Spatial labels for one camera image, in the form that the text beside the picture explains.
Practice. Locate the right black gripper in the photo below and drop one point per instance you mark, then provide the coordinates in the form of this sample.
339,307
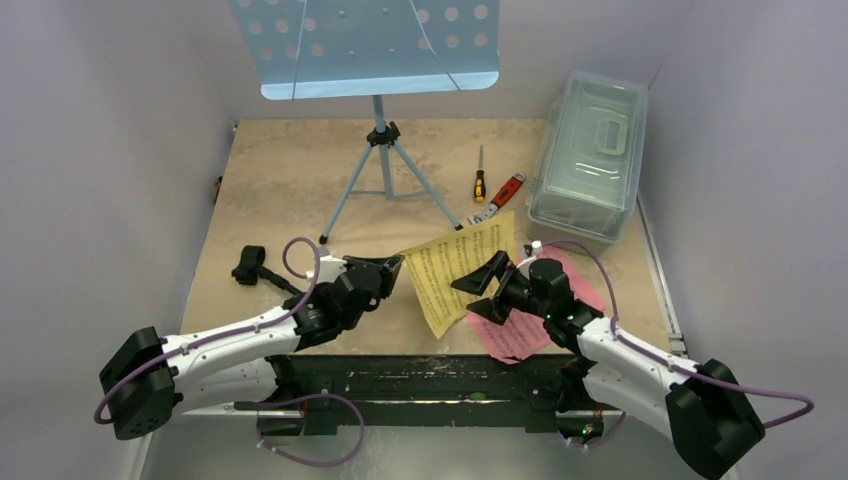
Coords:
500,287

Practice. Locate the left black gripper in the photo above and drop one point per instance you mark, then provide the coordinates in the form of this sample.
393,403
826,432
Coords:
388,266

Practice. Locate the yellow sheet music page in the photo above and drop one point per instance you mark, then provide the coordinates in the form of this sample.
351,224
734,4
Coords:
434,265

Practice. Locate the pink sheet music page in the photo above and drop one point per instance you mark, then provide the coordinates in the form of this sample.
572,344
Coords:
523,335

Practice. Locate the light blue music stand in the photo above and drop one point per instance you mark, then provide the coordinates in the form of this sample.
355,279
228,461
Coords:
328,49

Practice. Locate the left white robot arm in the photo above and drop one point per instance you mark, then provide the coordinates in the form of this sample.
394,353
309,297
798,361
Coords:
150,378

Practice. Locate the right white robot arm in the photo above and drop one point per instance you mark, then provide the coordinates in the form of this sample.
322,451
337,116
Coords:
697,407

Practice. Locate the yellow black screwdriver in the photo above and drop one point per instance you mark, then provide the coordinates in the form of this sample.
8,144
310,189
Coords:
480,190

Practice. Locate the black microphone desk stand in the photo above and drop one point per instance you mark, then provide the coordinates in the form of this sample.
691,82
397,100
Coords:
250,270

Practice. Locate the clear plastic storage box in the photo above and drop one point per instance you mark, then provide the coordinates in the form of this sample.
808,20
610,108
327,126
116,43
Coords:
585,184

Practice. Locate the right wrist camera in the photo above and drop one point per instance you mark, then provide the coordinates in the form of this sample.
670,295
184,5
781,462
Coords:
533,249

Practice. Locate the red handled adjustable wrench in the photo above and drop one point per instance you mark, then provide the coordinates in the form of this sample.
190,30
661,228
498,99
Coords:
503,196

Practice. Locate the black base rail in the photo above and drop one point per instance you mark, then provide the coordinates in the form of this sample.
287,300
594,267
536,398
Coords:
323,392

